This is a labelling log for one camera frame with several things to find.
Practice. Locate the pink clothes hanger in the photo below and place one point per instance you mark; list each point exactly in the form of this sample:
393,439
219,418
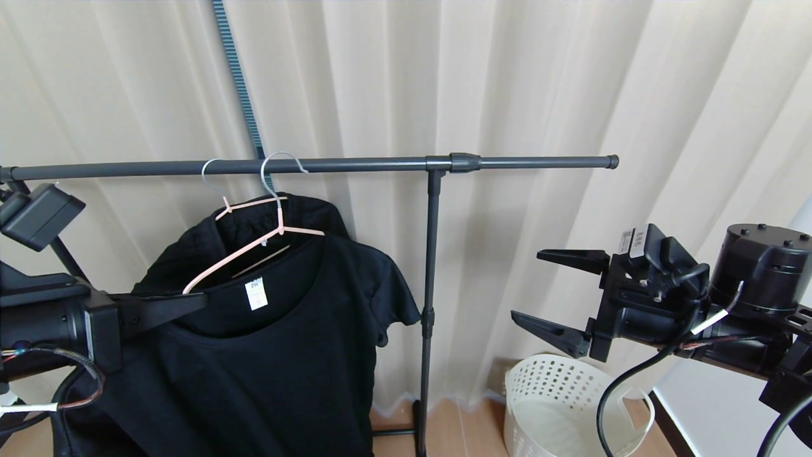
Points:
254,203
280,219

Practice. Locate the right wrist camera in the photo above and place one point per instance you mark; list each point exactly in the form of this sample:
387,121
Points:
660,254

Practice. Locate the black garment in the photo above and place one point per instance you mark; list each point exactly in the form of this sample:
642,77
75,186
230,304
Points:
254,381

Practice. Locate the white laundry basket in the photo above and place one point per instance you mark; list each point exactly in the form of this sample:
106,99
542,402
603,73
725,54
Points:
558,387

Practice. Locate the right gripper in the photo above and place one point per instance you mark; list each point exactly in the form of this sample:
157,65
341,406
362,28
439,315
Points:
653,317

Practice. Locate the beige curtain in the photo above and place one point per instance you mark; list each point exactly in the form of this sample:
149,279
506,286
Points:
507,76

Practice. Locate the black shorts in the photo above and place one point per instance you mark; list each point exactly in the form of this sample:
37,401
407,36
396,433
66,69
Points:
190,247

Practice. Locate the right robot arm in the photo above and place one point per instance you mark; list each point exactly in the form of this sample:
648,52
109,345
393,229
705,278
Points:
761,266

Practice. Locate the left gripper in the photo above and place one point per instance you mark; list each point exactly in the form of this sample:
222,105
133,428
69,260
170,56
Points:
51,324

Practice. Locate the black clothes rack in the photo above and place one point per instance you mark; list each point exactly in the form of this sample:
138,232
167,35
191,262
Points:
349,165

